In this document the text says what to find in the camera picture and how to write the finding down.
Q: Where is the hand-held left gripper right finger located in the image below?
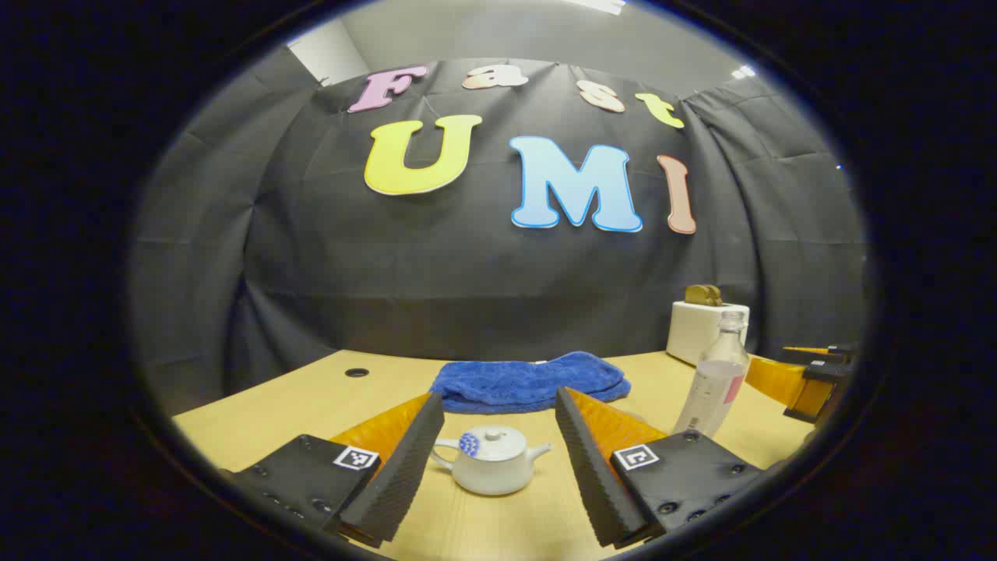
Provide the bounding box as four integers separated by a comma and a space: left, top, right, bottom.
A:
555, 386, 780, 549

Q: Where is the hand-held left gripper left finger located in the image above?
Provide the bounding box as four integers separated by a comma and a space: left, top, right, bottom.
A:
220, 392, 445, 549

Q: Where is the clear plastic water bottle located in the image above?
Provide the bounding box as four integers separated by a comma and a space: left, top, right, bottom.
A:
674, 310, 752, 439

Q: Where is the white ceramic teacup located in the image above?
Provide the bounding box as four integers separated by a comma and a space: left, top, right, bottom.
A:
431, 438, 552, 496

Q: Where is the white teacup lid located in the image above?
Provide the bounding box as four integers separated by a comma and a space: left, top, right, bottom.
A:
458, 426, 530, 462

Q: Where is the white toaster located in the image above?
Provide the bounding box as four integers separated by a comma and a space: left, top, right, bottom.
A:
666, 300, 750, 367

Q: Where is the blue towel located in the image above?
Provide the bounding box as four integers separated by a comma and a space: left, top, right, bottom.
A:
430, 351, 632, 415

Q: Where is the black backdrop cloth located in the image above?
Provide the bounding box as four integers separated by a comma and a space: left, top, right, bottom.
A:
129, 47, 869, 414

